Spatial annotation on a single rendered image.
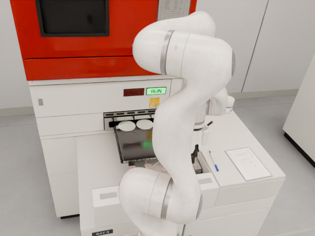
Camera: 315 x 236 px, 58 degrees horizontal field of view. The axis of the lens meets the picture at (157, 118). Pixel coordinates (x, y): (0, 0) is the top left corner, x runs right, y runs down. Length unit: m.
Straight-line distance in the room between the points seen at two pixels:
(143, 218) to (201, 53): 0.49
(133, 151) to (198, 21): 0.94
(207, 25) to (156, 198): 0.45
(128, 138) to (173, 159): 0.91
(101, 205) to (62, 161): 0.73
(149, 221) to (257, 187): 0.72
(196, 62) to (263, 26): 3.07
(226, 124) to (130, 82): 0.61
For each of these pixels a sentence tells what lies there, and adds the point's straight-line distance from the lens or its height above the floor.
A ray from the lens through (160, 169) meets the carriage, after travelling 1.44.
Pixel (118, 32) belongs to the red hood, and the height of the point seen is 1.46.
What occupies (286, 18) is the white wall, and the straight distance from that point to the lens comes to 3.78.
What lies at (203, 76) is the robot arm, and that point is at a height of 1.66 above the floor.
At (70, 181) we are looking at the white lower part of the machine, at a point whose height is 0.44.
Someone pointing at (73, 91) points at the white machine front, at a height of 1.13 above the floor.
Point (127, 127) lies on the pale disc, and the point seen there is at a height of 0.90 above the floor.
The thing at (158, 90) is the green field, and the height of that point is 1.11.
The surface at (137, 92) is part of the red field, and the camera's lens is 1.60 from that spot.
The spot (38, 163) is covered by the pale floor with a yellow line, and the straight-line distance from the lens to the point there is 2.82.
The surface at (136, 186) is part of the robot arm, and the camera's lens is 0.76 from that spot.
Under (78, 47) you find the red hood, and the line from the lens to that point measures 1.40.
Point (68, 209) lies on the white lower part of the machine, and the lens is 2.22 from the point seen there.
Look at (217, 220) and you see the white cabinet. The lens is 1.53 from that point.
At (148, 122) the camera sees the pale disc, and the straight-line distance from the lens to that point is 1.70.
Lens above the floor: 1.91
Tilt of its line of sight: 36 degrees down
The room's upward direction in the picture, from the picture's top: 6 degrees clockwise
